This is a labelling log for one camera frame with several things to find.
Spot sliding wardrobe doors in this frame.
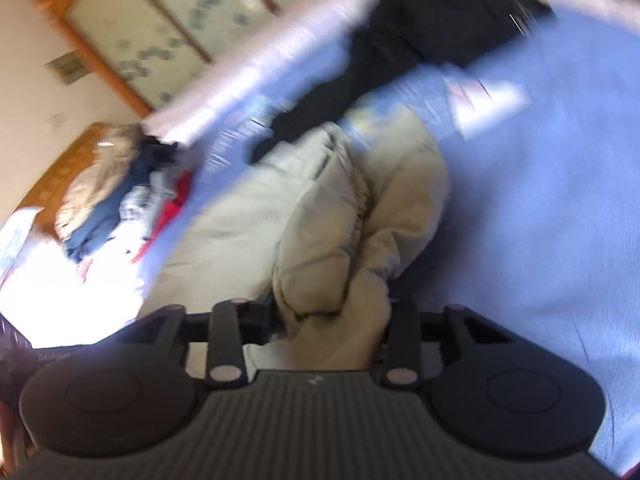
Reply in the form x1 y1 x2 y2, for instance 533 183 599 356
37 0 294 117

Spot beige pants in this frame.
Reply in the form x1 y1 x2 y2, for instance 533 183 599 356
141 103 449 370

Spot stack of folded clothes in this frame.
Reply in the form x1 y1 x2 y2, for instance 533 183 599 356
54 124 179 263

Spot black pants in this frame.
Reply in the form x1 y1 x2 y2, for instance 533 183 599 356
247 0 553 165

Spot blue printed bed sheet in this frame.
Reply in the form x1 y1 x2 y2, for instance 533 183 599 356
141 9 639 474

